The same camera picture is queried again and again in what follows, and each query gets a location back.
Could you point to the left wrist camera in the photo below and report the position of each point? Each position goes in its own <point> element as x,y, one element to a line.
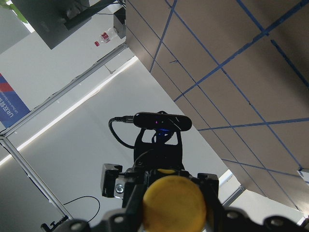
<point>161,121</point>

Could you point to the plastic water bottle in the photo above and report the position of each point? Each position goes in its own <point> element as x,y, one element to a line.
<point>106,36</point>

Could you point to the blue banner sign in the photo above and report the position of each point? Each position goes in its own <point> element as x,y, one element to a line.
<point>12,108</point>

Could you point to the yellow push button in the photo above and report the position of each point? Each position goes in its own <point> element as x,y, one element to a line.
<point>173,204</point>

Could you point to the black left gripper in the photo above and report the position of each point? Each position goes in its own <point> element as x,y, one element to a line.
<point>165,151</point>

